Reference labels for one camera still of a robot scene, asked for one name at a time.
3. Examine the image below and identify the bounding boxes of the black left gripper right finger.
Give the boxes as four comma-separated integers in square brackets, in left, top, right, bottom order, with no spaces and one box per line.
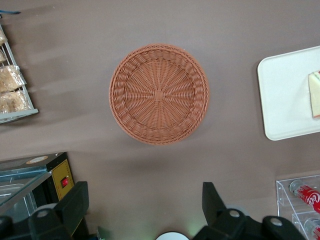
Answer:
[192,181,306,240]

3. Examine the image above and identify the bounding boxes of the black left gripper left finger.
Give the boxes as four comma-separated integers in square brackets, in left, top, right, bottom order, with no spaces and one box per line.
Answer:
[0,181,90,240]

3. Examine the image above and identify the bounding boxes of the triangle sandwich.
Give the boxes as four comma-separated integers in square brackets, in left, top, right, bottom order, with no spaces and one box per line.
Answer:
[307,70,320,121]

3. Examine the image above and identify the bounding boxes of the round brown wicker basket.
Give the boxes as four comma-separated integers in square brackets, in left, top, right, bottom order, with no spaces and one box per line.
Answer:
[108,42,211,146]

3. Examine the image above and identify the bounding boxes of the beige rectangular tray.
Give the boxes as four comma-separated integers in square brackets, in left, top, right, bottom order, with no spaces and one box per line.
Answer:
[257,45,320,142]

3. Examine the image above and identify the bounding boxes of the black food warmer cabinet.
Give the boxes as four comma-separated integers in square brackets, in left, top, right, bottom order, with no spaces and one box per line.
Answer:
[0,151,76,227]

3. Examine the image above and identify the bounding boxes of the clear acrylic bottle rack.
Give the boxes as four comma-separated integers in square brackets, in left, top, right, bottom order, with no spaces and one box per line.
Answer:
[275,174,320,240]

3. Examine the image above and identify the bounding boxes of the red cola bottle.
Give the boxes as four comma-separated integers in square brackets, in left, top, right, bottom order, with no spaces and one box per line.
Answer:
[289,179,320,215]
[303,217,320,240]

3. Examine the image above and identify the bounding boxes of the clear bag of fried snacks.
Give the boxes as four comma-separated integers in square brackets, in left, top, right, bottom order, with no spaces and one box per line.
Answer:
[0,65,26,94]
[0,29,9,47]
[0,90,32,114]

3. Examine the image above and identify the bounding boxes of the grey wire rack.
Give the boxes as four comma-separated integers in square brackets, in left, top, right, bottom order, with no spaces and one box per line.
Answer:
[0,23,40,125]

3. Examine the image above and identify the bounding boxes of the blue cable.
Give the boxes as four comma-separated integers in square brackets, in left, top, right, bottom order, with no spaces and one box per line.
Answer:
[0,9,22,16]

